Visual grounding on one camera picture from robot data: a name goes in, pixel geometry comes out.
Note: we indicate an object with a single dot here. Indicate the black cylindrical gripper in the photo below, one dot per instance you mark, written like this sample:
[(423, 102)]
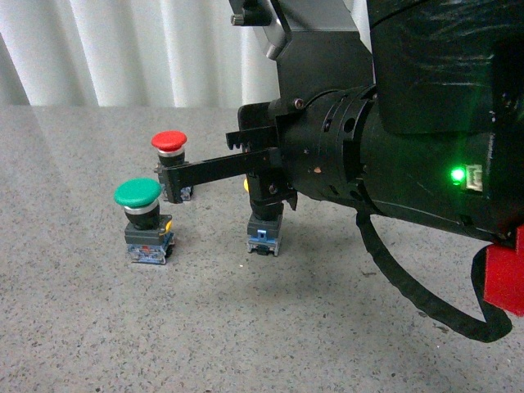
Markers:
[(315, 151)]

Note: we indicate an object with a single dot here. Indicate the yellow mushroom push button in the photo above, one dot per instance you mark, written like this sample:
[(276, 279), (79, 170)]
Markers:
[(264, 225)]

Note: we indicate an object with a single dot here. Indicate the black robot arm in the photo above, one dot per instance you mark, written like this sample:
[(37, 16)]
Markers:
[(425, 124)]

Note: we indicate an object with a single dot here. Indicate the red mushroom push button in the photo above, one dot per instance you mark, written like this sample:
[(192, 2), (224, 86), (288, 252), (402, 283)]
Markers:
[(171, 153)]

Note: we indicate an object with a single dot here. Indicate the green mushroom push button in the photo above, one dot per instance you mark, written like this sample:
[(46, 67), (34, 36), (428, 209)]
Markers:
[(148, 233)]

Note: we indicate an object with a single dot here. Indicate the white pleated curtain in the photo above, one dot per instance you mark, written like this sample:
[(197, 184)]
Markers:
[(130, 53)]

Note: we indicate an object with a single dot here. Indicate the red plastic block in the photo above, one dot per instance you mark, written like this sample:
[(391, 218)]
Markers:
[(504, 276)]

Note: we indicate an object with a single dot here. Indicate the black and silver camera mount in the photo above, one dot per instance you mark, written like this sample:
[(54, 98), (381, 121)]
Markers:
[(318, 46)]

